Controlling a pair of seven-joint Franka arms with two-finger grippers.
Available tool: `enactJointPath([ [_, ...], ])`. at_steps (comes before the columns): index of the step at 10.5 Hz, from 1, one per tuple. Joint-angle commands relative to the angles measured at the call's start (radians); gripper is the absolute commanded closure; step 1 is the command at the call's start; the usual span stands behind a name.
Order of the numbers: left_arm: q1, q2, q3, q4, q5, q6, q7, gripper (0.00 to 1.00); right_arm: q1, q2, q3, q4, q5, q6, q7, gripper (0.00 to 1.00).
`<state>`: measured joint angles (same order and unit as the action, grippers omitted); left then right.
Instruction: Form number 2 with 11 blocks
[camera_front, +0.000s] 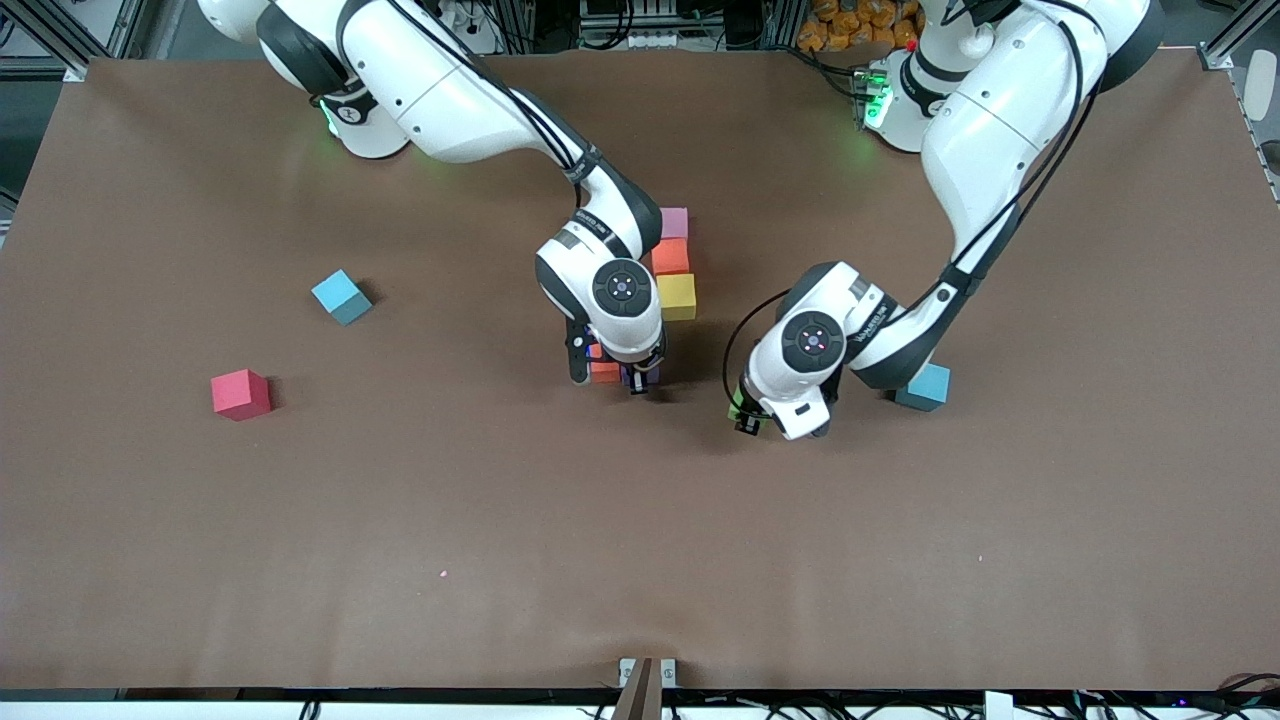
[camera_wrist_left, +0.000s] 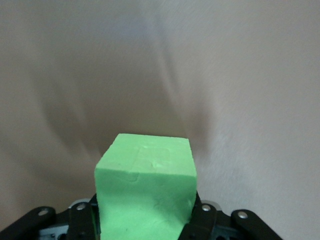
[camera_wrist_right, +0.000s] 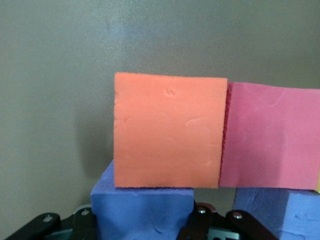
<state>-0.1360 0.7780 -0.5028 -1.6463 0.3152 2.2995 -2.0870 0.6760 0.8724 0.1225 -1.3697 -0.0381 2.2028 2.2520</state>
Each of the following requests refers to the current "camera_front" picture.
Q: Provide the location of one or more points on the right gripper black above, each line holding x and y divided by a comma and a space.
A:
640, 378

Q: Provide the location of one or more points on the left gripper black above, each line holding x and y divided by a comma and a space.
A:
747, 413

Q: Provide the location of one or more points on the purple foam cube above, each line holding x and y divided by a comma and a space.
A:
626, 374

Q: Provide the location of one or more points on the green foam cube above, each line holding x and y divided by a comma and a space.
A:
736, 398

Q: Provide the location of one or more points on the orange foam cube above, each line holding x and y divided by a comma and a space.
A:
672, 258
604, 372

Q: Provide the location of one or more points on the yellow foam cube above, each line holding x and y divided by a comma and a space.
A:
677, 297

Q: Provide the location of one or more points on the pink foam cube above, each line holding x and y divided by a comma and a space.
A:
675, 222

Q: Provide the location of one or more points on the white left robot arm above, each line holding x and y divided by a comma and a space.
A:
1000, 110

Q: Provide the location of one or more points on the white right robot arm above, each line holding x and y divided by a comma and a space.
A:
440, 90

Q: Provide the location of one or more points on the cyan foam cube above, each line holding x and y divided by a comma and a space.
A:
930, 388
340, 295

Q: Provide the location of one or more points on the brown wooden strip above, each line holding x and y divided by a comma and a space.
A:
640, 695

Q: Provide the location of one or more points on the white power strip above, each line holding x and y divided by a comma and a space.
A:
488, 40

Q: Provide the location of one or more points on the red foam cube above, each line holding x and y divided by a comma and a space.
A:
240, 394

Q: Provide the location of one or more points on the white round plastic object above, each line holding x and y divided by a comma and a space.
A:
1262, 85

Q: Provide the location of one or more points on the metal table bracket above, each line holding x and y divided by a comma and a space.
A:
628, 670

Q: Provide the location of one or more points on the aluminium frame profile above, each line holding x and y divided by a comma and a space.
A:
45, 35
1240, 35

